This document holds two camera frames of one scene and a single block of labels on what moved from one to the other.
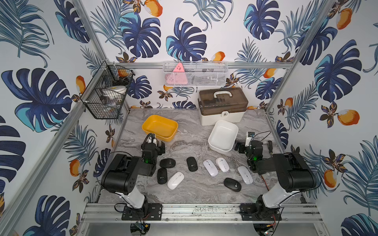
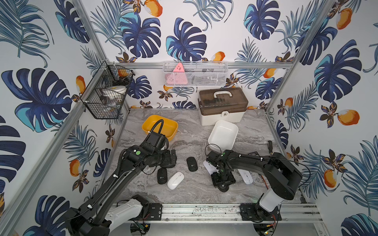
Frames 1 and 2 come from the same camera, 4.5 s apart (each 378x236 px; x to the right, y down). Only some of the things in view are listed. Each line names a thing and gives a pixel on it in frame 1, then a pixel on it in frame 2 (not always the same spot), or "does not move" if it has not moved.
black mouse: x=232 y=184 to x=223 y=187
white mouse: x=245 y=175 does not move
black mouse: x=162 y=175 does not move
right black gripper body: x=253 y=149 to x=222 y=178
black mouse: x=192 y=163 does not move
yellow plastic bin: x=164 y=129 does not move
